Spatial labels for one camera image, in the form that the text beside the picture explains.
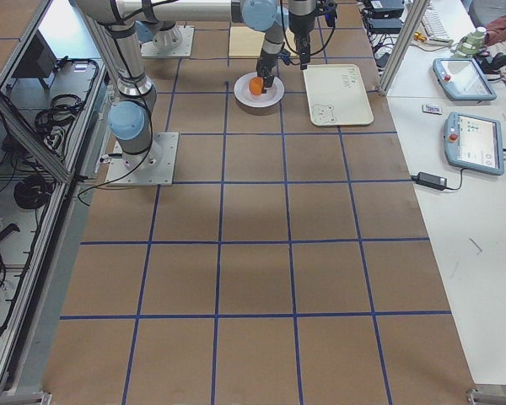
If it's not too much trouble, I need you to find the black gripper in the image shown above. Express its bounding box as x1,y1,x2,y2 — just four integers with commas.
294,33,311,70
256,53,277,94

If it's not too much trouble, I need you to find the orange fruit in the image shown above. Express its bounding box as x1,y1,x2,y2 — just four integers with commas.
248,76,262,96

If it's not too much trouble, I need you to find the white round plate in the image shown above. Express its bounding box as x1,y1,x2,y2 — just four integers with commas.
234,73,285,108

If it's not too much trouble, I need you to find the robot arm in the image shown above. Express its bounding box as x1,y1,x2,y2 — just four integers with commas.
77,1,335,100
141,1,288,96

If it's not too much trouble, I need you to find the cream bear tray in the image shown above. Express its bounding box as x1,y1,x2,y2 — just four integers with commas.
303,64,374,127

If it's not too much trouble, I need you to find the bamboo cutting board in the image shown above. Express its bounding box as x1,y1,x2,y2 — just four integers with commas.
228,26,299,58

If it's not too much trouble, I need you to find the white keyboard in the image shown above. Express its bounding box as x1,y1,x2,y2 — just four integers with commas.
421,4,452,45

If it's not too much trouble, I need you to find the far teach pendant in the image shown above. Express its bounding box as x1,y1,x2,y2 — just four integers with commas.
432,58,497,101

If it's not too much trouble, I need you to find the teach pendant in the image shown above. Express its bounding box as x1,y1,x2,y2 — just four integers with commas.
444,112,504,176
432,58,497,101

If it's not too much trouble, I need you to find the black power adapter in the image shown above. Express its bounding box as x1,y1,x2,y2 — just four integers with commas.
411,171,447,191

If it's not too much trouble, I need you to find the near teach pendant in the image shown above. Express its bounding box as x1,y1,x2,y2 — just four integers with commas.
444,112,504,176

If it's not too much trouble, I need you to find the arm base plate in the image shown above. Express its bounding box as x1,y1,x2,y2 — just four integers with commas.
141,25,195,59
105,132,180,186

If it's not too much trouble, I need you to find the aluminium frame post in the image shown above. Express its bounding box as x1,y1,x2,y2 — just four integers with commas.
378,0,429,96

